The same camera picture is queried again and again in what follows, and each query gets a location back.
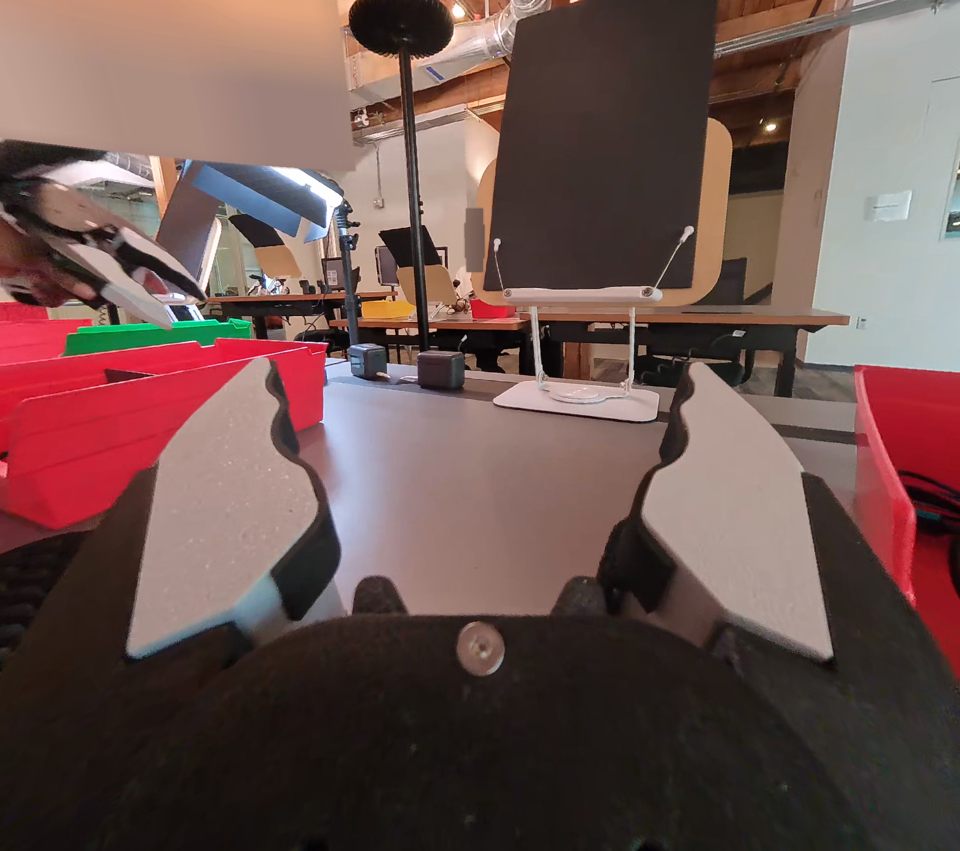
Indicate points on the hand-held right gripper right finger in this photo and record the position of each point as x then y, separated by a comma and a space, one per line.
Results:
735, 513

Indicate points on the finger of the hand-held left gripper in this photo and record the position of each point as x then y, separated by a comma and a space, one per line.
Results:
127, 296
75, 213

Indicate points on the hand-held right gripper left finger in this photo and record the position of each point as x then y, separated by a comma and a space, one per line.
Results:
225, 491

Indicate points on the red plastic bin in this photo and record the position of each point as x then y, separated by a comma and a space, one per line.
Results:
877, 476
37, 326
112, 431

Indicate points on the person's left hand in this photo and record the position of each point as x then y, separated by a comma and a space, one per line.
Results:
30, 281

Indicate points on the green plastic bin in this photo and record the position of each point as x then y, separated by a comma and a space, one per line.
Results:
135, 339

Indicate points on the studio light panel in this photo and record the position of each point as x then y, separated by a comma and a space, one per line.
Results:
247, 187

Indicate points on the dark grey power adapter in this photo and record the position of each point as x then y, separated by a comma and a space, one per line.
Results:
367, 362
441, 371

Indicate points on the wooden background desk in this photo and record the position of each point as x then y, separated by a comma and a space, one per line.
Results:
465, 324
675, 318

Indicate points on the black knitted cloth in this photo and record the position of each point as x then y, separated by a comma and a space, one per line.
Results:
30, 588

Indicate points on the black light stand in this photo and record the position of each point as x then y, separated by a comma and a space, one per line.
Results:
346, 266

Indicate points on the yellow plastic bin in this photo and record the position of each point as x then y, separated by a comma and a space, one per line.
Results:
386, 309

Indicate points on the white book stand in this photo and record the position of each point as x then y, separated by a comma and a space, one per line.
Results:
577, 294

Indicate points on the small black board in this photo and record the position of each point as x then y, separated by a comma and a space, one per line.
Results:
409, 251

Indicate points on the tan board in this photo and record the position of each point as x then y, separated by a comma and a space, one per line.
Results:
716, 206

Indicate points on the small red bin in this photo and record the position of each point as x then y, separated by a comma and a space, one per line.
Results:
491, 309

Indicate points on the white paper sign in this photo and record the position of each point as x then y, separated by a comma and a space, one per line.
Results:
891, 206

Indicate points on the black stand with round top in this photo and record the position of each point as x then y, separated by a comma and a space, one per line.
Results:
401, 22

